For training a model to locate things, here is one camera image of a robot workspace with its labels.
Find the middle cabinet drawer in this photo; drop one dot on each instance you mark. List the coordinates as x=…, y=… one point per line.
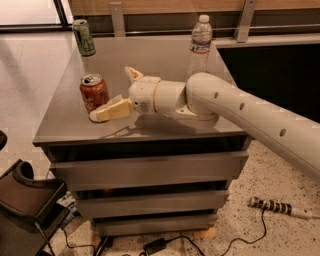
x=152, y=204

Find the top cabinet drawer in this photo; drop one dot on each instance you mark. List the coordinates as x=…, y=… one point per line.
x=150, y=171

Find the left metal bracket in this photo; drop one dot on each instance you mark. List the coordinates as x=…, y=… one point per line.
x=117, y=19

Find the cabinet drawer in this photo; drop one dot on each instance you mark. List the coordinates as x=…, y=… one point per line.
x=156, y=225
x=152, y=204
x=150, y=171

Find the black power adapter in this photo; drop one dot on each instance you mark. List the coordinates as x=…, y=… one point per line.
x=155, y=246

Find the bottom cabinet drawer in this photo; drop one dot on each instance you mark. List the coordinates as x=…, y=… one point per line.
x=156, y=225

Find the black office chair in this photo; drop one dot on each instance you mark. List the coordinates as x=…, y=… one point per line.
x=32, y=201

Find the grey drawer cabinet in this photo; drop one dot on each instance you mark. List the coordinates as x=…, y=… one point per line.
x=66, y=133

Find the striped black white wand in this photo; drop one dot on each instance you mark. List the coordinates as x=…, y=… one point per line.
x=283, y=208

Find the right metal bracket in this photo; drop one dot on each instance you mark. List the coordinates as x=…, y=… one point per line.
x=241, y=33

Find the red coke can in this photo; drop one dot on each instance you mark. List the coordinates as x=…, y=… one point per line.
x=94, y=91

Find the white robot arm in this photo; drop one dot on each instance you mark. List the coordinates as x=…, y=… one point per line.
x=205, y=97

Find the clear plastic water bottle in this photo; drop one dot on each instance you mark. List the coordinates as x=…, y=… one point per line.
x=200, y=45

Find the green soda can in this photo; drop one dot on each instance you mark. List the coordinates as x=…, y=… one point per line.
x=83, y=37

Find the metal bracket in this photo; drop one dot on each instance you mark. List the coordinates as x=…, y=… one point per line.
x=117, y=19
x=241, y=33

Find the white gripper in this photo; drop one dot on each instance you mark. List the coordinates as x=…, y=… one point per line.
x=142, y=94

